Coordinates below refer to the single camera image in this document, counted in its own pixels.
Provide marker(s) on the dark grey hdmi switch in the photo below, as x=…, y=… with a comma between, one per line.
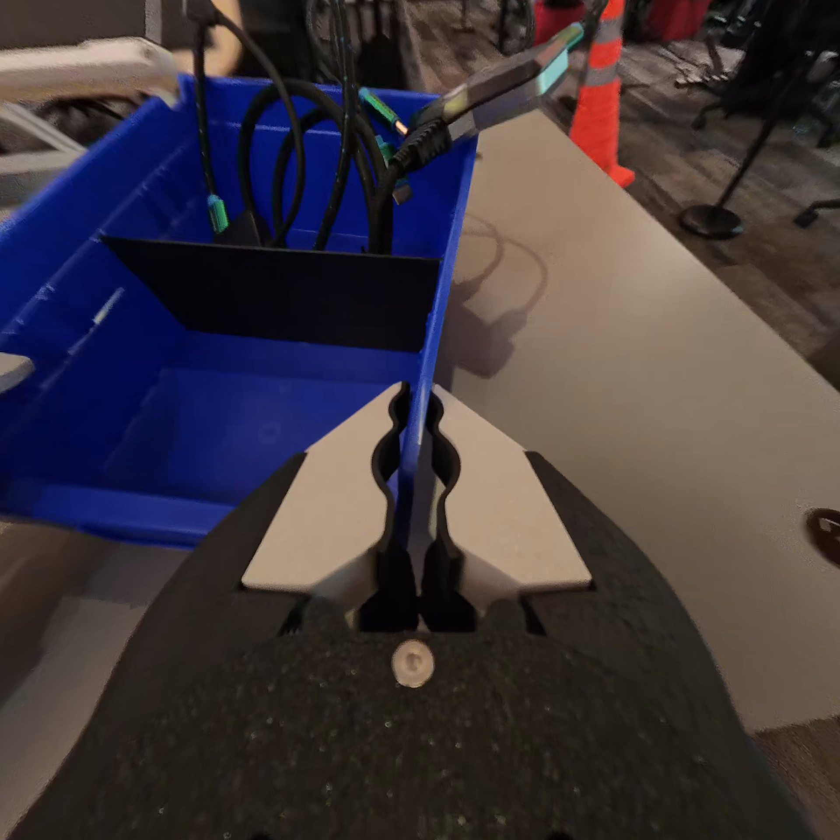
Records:
x=505, y=85

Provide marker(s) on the orange traffic cone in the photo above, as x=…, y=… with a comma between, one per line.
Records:
x=600, y=98

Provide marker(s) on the blue plastic bin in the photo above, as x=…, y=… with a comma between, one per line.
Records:
x=197, y=420

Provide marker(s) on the round desk grommet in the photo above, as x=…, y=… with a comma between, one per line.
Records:
x=827, y=538

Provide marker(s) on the black floor stand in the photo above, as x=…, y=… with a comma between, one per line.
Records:
x=712, y=222

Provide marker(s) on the black bin divider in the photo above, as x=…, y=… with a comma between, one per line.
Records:
x=295, y=295

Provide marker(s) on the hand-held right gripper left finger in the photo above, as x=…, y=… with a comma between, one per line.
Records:
x=315, y=525

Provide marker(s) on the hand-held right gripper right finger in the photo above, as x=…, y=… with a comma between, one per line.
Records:
x=512, y=525

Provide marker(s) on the white tablet stand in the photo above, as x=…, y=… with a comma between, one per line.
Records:
x=79, y=69

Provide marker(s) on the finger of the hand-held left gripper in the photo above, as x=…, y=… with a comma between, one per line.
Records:
x=14, y=373

